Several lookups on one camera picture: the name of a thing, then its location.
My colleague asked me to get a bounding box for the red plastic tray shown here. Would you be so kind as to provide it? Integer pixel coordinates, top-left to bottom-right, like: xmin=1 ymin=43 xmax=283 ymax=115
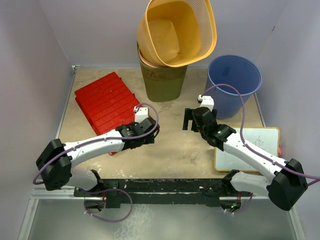
xmin=74 ymin=71 xmax=141 ymax=156

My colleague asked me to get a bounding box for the yellow ribbed waste basket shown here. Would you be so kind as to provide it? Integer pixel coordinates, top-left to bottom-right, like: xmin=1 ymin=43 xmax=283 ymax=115
xmin=136 ymin=0 xmax=217 ymax=68

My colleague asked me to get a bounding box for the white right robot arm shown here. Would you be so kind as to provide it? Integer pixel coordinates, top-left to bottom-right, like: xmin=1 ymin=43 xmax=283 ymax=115
xmin=182 ymin=106 xmax=308 ymax=211

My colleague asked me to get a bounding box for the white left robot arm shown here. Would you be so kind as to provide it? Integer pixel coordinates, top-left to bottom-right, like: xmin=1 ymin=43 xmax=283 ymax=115
xmin=33 ymin=116 xmax=160 ymax=196

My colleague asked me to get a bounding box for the olive green ribbed bin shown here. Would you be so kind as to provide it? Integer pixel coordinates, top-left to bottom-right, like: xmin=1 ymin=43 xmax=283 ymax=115
xmin=137 ymin=47 xmax=188 ymax=102

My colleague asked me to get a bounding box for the blue plastic bucket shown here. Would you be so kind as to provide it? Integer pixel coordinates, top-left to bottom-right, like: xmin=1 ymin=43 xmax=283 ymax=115
xmin=204 ymin=55 xmax=262 ymax=119

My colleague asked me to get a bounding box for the pink inner bin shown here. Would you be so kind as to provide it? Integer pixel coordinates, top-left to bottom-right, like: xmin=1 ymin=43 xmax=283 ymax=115
xmin=138 ymin=48 xmax=161 ymax=68

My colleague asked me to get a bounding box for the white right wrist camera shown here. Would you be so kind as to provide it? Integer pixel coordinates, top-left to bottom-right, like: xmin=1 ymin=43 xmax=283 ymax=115
xmin=197 ymin=94 xmax=215 ymax=111

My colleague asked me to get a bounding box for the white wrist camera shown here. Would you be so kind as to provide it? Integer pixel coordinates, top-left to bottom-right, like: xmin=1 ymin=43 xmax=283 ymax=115
xmin=197 ymin=94 xmax=215 ymax=111
xmin=133 ymin=105 xmax=150 ymax=123

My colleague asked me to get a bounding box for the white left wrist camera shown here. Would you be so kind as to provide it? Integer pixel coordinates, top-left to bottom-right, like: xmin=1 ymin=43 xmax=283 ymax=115
xmin=133 ymin=105 xmax=150 ymax=123

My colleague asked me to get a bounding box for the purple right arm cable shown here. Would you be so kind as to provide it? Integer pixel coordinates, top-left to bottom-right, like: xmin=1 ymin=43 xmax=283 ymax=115
xmin=201 ymin=83 xmax=320 ymax=187

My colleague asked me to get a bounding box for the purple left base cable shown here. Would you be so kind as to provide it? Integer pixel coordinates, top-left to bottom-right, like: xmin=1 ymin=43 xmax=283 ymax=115
xmin=83 ymin=187 xmax=134 ymax=223

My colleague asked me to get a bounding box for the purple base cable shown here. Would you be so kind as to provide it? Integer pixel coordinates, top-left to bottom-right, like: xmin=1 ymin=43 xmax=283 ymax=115
xmin=83 ymin=187 xmax=134 ymax=223
xmin=223 ymin=190 xmax=254 ymax=216

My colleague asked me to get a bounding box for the small whiteboard with orange frame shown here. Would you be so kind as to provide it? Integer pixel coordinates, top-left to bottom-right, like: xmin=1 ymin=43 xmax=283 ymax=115
xmin=214 ymin=126 xmax=281 ymax=173

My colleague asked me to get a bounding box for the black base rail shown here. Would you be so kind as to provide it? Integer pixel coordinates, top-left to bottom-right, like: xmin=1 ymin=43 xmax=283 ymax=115
xmin=73 ymin=178 xmax=240 ymax=209

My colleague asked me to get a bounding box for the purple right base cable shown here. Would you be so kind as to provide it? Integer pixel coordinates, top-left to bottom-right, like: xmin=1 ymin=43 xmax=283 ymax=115
xmin=223 ymin=190 xmax=254 ymax=216

